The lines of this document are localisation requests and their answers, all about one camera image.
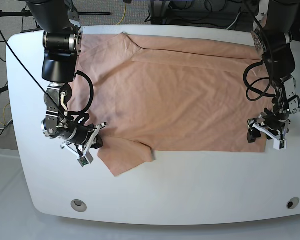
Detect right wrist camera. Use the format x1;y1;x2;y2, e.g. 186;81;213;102
77;152;94;167

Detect yellow cable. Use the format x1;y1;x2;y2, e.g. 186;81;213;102
116;0;129;26

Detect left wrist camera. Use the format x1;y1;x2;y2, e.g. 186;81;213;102
273;139;287;151

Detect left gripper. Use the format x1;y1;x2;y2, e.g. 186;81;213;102
247;113;290;143

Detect right table grommet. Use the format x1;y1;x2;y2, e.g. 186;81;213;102
286;197;300;210

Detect peach T-shirt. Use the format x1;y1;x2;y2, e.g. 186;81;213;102
77;33;272;176

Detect table grommet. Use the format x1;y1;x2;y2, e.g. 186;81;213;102
70;199;87;213
286;197;300;210

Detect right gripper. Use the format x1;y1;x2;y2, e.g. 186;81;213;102
60;122;108;159

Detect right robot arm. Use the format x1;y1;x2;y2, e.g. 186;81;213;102
26;0;107;167

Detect left table grommet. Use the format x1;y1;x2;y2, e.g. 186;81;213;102
70;199;87;213

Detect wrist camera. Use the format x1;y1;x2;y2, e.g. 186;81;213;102
273;139;287;151
77;152;94;167

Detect black tripod stand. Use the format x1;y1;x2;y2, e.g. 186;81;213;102
0;9;33;18

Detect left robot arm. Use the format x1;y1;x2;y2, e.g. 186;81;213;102
243;0;300;150

